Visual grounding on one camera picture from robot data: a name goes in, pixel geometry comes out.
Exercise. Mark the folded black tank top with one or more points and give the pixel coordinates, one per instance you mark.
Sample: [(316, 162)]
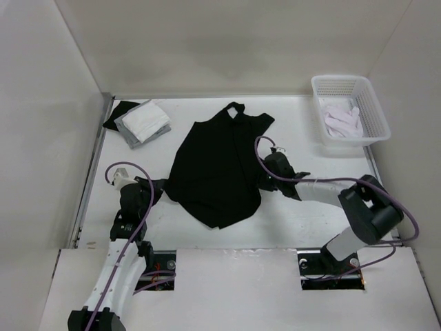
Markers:
[(115, 115)]

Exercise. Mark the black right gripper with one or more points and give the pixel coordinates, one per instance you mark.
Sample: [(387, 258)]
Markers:
[(262, 183)]

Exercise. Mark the black tank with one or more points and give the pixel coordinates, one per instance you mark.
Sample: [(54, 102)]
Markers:
[(215, 173), (115, 115)]

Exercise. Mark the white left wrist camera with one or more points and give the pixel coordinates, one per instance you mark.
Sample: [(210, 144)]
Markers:
[(121, 179)]

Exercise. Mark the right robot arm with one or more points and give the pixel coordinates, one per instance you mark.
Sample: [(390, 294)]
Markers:
[(370, 213)]

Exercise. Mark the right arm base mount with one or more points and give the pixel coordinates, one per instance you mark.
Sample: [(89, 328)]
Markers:
[(319, 273)]

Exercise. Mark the folded white tank top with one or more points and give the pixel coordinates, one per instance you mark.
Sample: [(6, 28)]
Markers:
[(146, 120)]

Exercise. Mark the white tank top in basket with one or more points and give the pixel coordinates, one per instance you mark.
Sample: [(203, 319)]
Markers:
[(342, 120)]

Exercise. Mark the folded grey tank top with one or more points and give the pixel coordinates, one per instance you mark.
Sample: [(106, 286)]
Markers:
[(131, 140)]

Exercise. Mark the white plastic basket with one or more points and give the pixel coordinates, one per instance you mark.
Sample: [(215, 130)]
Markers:
[(356, 91)]

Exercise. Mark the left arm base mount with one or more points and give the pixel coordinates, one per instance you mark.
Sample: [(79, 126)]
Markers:
[(160, 270)]

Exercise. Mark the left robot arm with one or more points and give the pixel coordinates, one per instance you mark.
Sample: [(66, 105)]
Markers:
[(128, 256)]

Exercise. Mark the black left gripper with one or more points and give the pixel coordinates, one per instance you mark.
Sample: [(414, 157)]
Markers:
[(144, 183)]

